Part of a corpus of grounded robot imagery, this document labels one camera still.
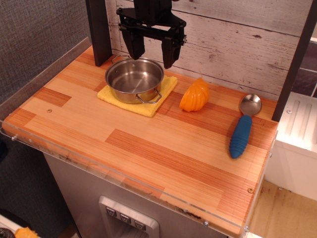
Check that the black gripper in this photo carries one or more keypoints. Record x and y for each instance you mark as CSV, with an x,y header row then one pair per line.
x,y
152,19

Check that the silver steel pot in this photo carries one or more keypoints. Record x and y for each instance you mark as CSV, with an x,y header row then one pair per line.
x,y
135,81

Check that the yellow folded cloth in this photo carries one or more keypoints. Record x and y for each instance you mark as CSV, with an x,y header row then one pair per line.
x,y
144,109

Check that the orange plastic pepper half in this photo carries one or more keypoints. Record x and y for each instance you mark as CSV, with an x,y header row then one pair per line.
x,y
196,96

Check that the clear acrylic front guard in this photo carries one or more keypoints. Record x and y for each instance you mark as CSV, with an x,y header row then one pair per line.
x,y
171,162

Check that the clear acrylic guard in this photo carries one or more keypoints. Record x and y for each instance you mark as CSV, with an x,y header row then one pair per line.
x,y
19,97
171,162

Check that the clear acrylic left guard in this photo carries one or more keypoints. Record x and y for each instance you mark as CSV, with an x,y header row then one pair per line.
x,y
19,97

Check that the silver toy fridge cabinet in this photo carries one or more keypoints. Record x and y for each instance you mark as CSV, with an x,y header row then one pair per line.
x,y
81,191

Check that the ice dispenser button panel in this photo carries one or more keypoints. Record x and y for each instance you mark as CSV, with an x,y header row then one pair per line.
x,y
124,222

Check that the orange toy at corner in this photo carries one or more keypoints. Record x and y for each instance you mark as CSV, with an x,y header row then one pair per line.
x,y
25,233

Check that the dark left vertical post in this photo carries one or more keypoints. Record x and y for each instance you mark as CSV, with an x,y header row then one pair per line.
x,y
99,30

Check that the dark vertical post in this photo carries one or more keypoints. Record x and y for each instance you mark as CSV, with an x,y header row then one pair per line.
x,y
296,61
99,30

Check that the blue handled metal spoon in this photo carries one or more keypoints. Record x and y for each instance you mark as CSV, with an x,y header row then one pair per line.
x,y
249,106

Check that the dark right vertical post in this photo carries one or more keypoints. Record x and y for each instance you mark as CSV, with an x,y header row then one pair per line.
x,y
296,61

